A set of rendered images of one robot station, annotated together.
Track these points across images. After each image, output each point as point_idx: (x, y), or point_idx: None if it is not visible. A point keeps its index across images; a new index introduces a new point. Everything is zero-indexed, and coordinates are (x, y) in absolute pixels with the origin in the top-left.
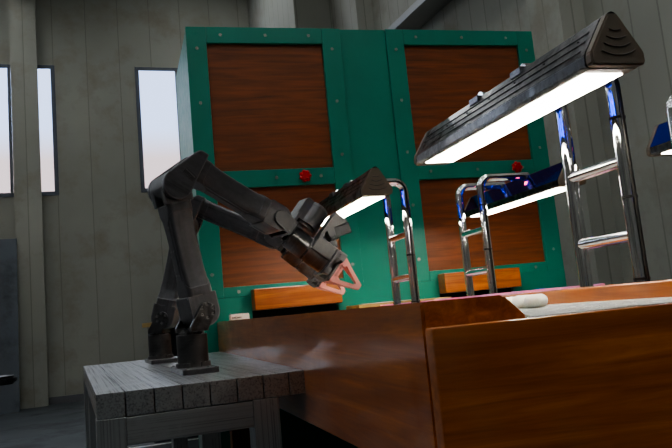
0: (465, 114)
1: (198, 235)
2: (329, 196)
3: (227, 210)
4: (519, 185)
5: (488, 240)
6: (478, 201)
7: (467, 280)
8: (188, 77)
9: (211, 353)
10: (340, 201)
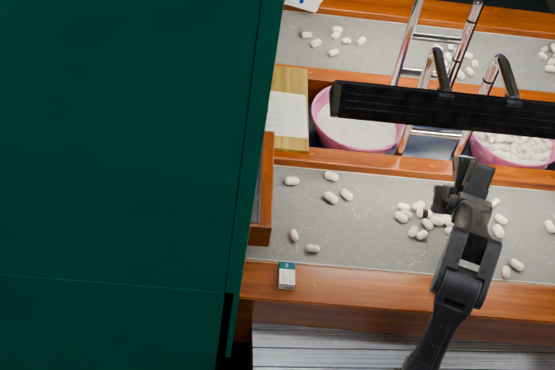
0: None
1: (243, 227)
2: (439, 98)
3: (487, 228)
4: None
5: (464, 53)
6: (473, 19)
7: (399, 78)
8: None
9: (290, 340)
10: (521, 130)
